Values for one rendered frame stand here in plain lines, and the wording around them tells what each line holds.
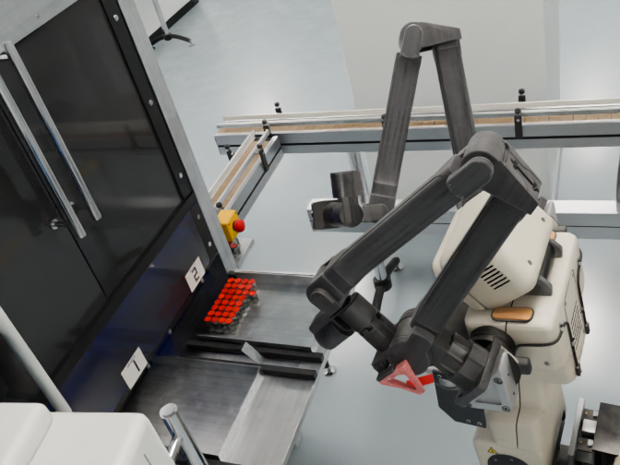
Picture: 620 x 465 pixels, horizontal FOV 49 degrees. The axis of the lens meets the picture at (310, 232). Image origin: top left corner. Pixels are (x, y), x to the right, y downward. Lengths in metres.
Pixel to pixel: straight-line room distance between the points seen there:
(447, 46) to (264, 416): 0.95
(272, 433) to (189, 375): 0.32
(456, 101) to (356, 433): 1.54
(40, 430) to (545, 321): 0.84
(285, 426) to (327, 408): 1.16
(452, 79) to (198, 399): 0.99
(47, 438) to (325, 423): 1.94
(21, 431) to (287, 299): 1.18
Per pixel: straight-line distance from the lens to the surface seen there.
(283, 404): 1.71
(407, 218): 1.10
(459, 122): 1.53
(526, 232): 1.31
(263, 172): 2.53
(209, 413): 1.76
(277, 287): 2.01
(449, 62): 1.54
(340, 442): 2.70
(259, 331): 1.89
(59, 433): 0.92
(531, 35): 2.94
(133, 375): 1.75
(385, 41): 3.04
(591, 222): 2.67
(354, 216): 1.52
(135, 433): 0.87
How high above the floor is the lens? 2.16
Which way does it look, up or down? 36 degrees down
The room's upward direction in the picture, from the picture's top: 16 degrees counter-clockwise
